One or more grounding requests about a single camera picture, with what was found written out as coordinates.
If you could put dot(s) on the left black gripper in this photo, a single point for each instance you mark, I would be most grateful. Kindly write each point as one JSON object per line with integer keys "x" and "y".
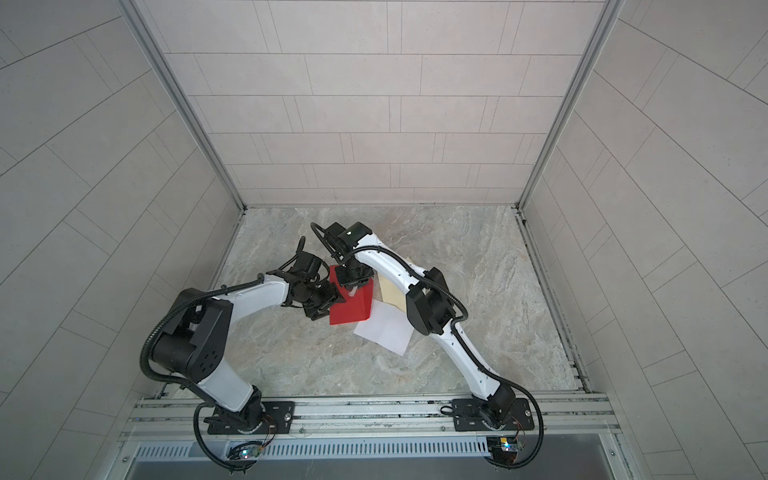
{"x": 332, "y": 297}

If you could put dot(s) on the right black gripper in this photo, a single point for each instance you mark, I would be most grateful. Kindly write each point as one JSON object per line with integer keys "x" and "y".
{"x": 348, "y": 282}

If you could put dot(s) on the red envelope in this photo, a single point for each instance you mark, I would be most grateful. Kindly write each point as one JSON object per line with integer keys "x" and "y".
{"x": 352, "y": 308}

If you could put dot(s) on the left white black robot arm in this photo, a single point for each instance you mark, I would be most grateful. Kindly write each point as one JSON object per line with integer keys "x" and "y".
{"x": 187, "y": 346}

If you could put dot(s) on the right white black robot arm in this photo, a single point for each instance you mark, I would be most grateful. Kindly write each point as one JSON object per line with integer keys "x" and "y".
{"x": 432, "y": 310}

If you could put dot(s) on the cream yellow envelope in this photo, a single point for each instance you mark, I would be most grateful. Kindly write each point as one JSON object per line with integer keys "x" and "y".
{"x": 393, "y": 291}

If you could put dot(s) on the white flat paper sheet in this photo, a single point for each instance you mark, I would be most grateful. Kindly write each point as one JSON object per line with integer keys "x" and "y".
{"x": 387, "y": 326}

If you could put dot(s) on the left small circuit board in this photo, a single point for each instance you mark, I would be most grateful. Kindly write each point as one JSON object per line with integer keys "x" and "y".
{"x": 248, "y": 451}

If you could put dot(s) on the small circuit board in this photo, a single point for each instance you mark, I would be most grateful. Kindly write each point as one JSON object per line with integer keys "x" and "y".
{"x": 248, "y": 451}
{"x": 504, "y": 450}

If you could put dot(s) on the right small circuit board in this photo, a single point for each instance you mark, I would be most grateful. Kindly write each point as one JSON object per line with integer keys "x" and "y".
{"x": 504, "y": 450}

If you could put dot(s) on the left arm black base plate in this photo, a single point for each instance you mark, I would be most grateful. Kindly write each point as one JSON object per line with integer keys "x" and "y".
{"x": 270, "y": 417}

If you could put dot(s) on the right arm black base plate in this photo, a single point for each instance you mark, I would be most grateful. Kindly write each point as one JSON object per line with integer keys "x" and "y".
{"x": 473, "y": 415}

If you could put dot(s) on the aluminium rail frame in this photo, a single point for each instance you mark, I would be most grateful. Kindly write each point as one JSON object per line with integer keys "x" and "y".
{"x": 378, "y": 417}

